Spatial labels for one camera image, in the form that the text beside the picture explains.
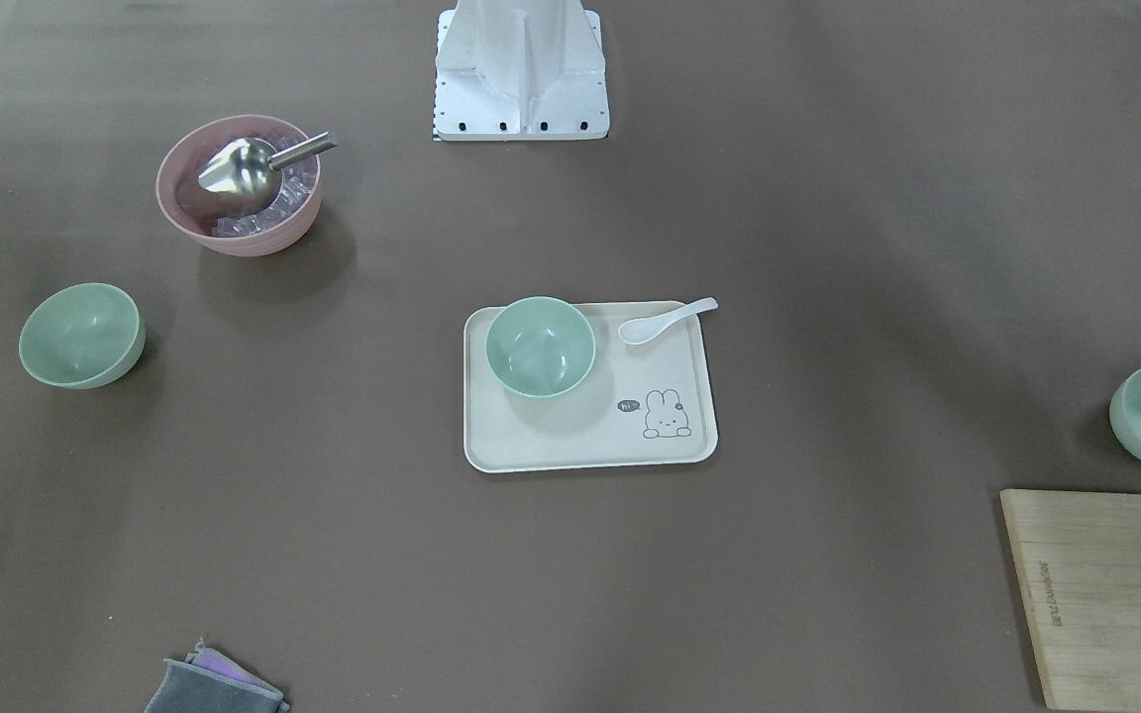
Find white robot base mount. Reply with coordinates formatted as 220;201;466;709
432;1;610;141

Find wooden cutting board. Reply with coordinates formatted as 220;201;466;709
1000;491;1141;712

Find cream bunny tray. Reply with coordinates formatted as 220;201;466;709
463;301;719;473

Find metal ice scoop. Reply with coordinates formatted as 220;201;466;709
196;132;339;206

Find green bowl on tray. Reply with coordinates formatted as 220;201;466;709
484;295;597;400

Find white ceramic spoon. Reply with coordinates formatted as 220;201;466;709
617;297;719;345

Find clear ice cubes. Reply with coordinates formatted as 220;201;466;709
196;136;314;238

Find purple cloth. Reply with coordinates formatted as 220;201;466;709
185;640;275;690

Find grey folded cloth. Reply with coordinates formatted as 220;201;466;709
146;661;290;712

